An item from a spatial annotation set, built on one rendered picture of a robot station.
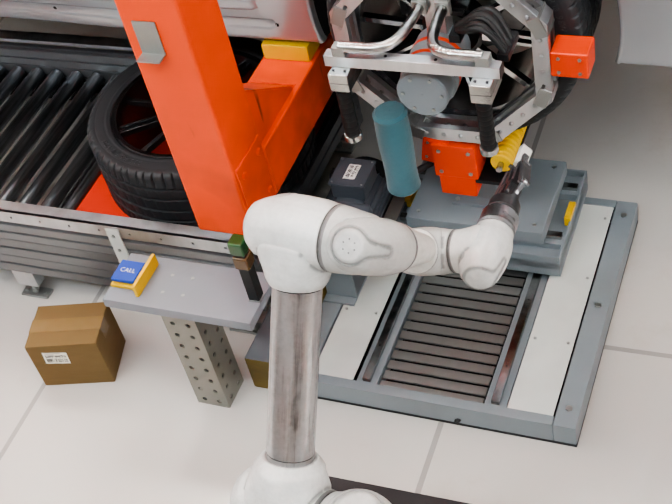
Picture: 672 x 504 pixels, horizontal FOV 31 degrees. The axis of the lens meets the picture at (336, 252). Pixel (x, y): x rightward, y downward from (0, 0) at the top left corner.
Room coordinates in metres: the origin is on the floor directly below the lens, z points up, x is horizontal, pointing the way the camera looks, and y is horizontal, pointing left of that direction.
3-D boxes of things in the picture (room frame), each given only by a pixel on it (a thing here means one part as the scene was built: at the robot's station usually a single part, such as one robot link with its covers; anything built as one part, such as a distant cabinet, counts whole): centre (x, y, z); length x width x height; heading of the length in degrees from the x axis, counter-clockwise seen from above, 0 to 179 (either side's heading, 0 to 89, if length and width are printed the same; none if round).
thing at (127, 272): (2.29, 0.54, 0.47); 0.07 x 0.07 x 0.02; 59
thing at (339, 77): (2.28, -0.13, 0.93); 0.09 x 0.05 x 0.05; 149
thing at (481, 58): (2.21, -0.40, 1.03); 0.19 x 0.18 x 0.11; 149
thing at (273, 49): (2.79, -0.04, 0.71); 0.14 x 0.14 x 0.05; 59
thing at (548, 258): (2.51, -0.47, 0.13); 0.50 x 0.36 x 0.10; 59
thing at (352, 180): (2.49, -0.09, 0.26); 0.42 x 0.18 x 0.35; 149
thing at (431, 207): (2.51, -0.47, 0.32); 0.40 x 0.30 x 0.28; 59
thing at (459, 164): (2.40, -0.40, 0.48); 0.16 x 0.12 x 0.17; 149
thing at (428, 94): (2.31, -0.34, 0.85); 0.21 x 0.14 x 0.14; 149
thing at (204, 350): (2.22, 0.42, 0.21); 0.10 x 0.10 x 0.42; 59
